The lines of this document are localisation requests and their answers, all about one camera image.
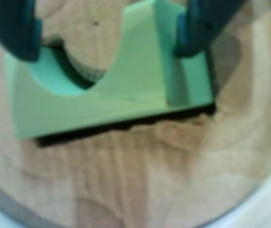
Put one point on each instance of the round wooden board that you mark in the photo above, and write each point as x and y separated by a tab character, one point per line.
149	178

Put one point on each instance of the white round sorter container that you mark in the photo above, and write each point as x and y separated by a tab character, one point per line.
268	209

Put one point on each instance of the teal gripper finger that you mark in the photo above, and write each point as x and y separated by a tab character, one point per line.
12	28
197	31

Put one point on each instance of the mint green U shaped block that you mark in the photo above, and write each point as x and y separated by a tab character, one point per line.
126	95

